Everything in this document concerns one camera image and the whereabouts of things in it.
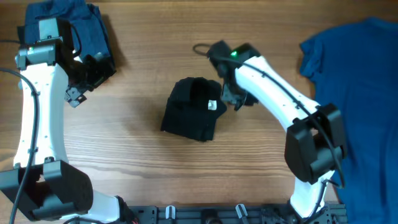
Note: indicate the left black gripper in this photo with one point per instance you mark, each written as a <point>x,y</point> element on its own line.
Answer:
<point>94,71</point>

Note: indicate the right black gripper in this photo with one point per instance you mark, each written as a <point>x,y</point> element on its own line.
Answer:
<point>234,96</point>

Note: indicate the black t-shirt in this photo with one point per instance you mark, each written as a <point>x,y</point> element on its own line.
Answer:
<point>193,108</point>

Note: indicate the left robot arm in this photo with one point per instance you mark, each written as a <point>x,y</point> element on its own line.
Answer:
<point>42,184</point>

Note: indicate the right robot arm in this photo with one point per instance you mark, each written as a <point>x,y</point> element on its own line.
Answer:
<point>315,144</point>

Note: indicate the folded blue denim shirt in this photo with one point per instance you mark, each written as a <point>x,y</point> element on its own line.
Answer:
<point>90,34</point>

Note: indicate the blue t-shirt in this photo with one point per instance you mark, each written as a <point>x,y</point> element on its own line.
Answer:
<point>354,66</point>

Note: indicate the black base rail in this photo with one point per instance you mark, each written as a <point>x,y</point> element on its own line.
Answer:
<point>265,214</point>

